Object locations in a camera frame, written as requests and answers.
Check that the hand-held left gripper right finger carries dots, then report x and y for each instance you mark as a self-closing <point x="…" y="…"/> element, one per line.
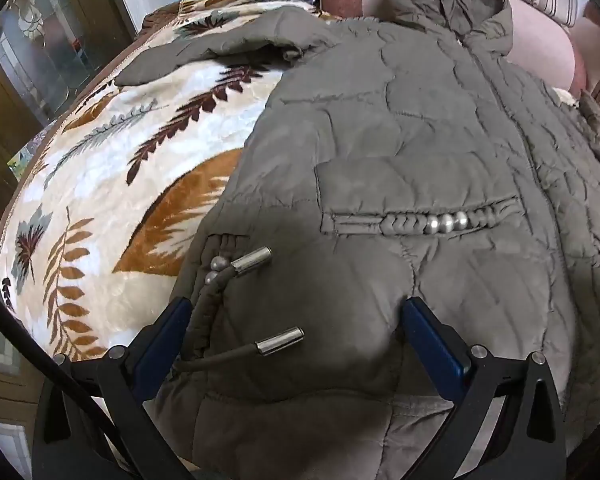
<point x="430" y="342"/>

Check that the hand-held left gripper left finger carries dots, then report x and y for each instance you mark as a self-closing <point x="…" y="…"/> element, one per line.
<point x="172" y="327"/>

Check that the olive green quilted jacket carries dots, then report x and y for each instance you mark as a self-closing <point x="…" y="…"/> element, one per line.
<point x="380" y="160"/>

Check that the leaf-print plush blanket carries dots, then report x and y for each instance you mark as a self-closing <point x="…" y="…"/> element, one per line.
<point x="130" y="160"/>

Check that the patterned glass door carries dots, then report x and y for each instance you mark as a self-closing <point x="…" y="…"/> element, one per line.
<point x="45" y="50"/>

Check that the pink sofa seat cushion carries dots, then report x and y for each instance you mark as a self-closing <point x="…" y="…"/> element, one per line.
<point x="540" y="45"/>

